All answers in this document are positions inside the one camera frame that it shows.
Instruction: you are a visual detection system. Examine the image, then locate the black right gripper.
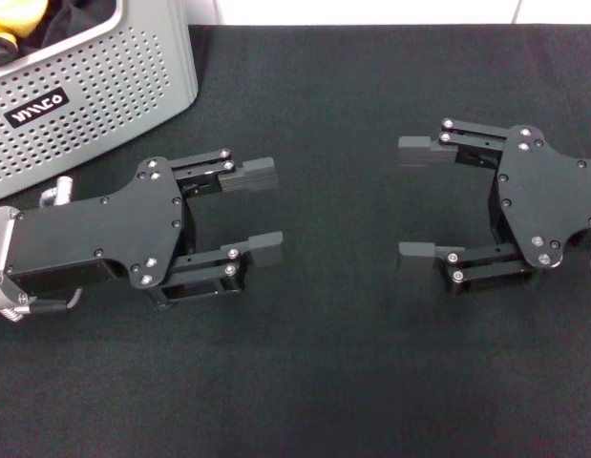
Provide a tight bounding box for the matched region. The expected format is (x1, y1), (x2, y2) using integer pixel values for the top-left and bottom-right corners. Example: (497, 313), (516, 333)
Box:
(397, 116), (591, 297)

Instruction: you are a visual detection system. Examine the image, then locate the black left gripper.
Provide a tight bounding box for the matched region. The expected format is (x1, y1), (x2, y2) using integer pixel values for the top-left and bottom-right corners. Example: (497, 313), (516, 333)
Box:
(3, 156), (199, 300)

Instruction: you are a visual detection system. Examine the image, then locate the yellow and grey towel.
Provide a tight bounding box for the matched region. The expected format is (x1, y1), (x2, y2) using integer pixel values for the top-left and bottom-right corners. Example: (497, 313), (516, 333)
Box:
(0, 0), (51, 49)

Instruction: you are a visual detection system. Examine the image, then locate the silver elbow fitting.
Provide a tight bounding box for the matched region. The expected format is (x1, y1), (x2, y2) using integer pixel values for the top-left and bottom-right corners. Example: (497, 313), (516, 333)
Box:
(39, 175), (77, 210)

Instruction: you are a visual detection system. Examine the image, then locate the grey perforated storage box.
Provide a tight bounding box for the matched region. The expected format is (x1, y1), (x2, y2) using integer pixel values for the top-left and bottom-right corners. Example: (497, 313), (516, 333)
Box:
(0, 0), (200, 204)

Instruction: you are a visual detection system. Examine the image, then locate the black cloth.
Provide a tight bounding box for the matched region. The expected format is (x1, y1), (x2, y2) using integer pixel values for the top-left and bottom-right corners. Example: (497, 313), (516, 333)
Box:
(0, 0), (119, 63)

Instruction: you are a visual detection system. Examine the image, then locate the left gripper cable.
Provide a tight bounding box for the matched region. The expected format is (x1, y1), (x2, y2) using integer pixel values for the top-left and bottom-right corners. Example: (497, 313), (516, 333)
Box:
(34, 285), (84, 316)

